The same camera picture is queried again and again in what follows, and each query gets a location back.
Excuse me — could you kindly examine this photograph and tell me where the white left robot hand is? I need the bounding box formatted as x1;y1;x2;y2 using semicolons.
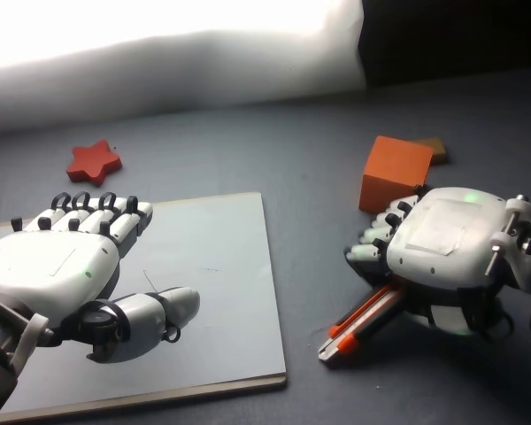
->
0;190;201;365

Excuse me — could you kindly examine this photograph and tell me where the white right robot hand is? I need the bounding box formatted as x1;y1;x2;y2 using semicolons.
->
343;183;513;343

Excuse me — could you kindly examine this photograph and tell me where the orange black utility knife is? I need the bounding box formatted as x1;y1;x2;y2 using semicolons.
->
317;282;408;362

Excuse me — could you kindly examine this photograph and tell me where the white board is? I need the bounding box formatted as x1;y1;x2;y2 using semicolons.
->
0;190;289;424

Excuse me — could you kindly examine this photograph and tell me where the orange cube block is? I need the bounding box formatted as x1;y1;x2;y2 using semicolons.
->
358;135;435;213

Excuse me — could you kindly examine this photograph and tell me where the tan wooden block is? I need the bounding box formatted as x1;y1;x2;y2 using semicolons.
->
413;136;449;166

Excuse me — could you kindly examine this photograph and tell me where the red star block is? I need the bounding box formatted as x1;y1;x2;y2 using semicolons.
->
65;139;124;188

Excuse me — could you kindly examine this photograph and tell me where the grey table cloth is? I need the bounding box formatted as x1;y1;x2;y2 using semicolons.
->
0;61;531;425

